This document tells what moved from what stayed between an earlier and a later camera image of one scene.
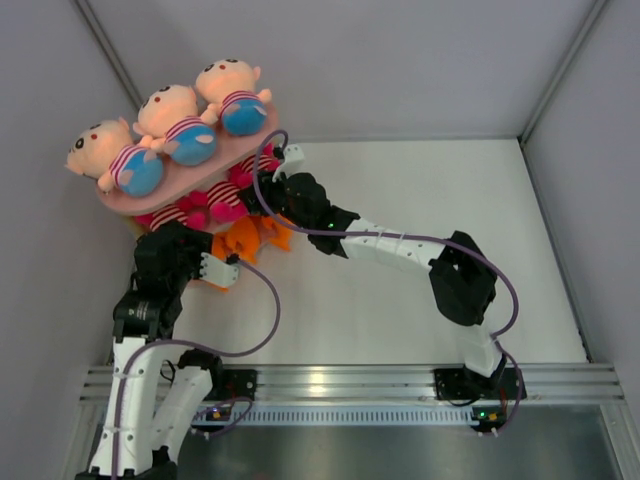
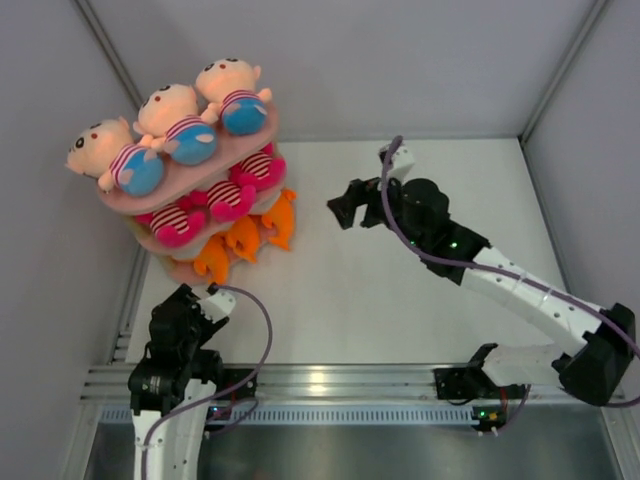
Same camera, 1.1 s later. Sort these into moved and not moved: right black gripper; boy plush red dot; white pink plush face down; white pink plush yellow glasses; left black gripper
Moved: right black gripper; left black gripper
Not moved: white pink plush yellow glasses; white pink plush face down; boy plush red dot
